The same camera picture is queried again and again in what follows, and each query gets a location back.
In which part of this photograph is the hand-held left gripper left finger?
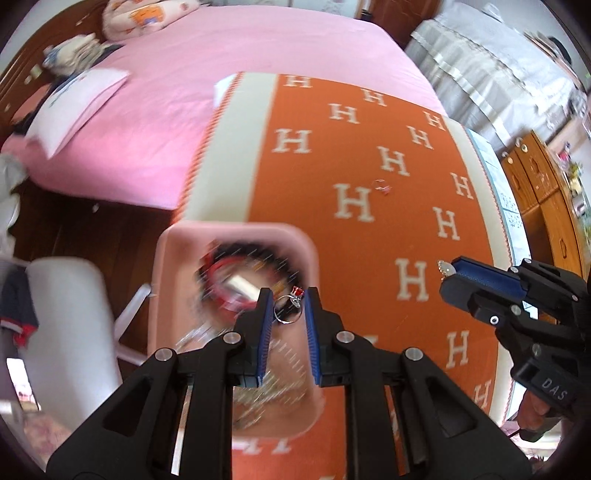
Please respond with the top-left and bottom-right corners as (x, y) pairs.
(46, 287), (273, 480)

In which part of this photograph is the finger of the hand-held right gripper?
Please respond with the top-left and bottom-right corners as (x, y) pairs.
(438, 277), (527, 326)
(450, 257), (583, 301)

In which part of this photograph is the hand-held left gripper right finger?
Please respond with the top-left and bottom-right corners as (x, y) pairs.
(305, 286), (534, 480)

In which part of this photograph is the silver ring with red stone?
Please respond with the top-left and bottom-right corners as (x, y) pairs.
(273, 287), (306, 325)

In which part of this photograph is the clear red bangle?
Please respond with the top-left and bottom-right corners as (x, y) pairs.
(205, 256), (259, 315)

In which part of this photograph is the black bead bracelet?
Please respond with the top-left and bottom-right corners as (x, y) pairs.
(201, 240), (305, 305)

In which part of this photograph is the pink jewelry box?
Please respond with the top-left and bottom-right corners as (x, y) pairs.
(148, 222), (326, 439)

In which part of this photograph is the person's right hand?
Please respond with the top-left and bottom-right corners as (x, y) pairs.
(517, 392), (561, 439)

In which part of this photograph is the white printed mat teal edge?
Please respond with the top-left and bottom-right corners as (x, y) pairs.
(466, 129), (529, 259)

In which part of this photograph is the wooden cabinet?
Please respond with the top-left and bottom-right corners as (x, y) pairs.
(501, 130), (591, 287)

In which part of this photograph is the orange patterned blanket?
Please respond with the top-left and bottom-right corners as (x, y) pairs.
(182, 71), (515, 480)

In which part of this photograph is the white chair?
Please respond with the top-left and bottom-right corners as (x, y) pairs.
(0, 256), (160, 416)

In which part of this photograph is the white lace furniture cover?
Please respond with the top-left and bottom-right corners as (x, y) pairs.
(404, 0), (591, 148)

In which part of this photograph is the navy and red garment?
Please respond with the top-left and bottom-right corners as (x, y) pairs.
(0, 265), (40, 349)

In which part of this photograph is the wooden door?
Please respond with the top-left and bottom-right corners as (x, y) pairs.
(355, 0), (444, 47)

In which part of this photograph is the white pillow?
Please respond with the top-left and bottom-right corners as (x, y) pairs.
(25, 69), (130, 160)

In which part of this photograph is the pile of folded clothes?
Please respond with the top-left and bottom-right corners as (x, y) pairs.
(44, 34), (103, 77)

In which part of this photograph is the wooden headboard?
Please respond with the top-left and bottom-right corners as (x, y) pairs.
(0, 0), (112, 139)

